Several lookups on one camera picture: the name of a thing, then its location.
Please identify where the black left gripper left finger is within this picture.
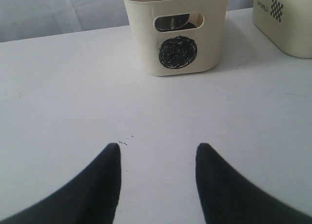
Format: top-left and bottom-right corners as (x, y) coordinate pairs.
(1, 143), (121, 224)

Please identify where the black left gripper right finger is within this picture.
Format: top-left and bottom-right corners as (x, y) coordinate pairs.
(195, 143), (312, 224)

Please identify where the white curtain backdrop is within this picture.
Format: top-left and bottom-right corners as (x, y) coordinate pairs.
(0, 0), (259, 43)

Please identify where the cream bin with triangle mark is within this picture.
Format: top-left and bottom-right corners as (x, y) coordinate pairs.
(253, 0), (312, 58)

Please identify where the cream bin with circle mark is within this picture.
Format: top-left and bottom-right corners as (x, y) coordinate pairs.
(123, 0), (228, 76)

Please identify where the stainless steel bowl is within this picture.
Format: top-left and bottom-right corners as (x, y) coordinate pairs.
(154, 12), (203, 32)

